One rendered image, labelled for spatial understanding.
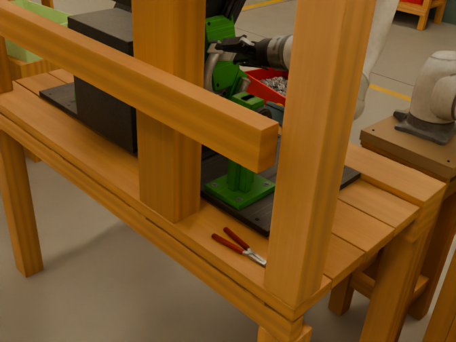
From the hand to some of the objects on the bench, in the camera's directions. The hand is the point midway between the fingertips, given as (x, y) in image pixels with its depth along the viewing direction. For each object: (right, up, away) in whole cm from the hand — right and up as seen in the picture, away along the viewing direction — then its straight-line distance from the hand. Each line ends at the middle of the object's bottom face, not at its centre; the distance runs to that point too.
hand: (221, 51), depth 150 cm
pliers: (+5, -52, -25) cm, 58 cm away
